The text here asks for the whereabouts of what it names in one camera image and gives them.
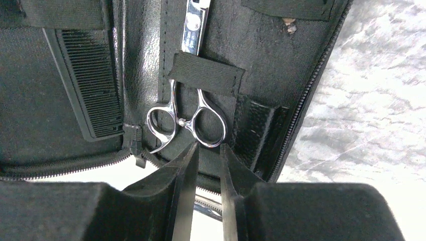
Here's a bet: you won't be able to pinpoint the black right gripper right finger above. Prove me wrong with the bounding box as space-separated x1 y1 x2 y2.
220 144 404 240

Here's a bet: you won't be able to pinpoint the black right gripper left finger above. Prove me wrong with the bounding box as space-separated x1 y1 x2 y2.
1 143 199 240

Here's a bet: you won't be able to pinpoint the silver hair cutting scissors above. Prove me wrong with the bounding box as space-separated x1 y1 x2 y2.
146 1 228 154

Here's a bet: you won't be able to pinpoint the black zippered tool case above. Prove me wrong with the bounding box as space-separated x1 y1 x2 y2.
1 1 352 195

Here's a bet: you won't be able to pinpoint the black hair comb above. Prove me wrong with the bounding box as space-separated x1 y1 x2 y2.
43 29 124 142

